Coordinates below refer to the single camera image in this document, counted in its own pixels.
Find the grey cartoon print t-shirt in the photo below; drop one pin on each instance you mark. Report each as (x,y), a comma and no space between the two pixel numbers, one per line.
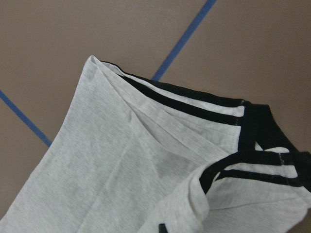
(133,153)

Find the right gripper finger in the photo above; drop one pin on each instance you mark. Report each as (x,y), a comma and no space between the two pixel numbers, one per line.
(162,228)

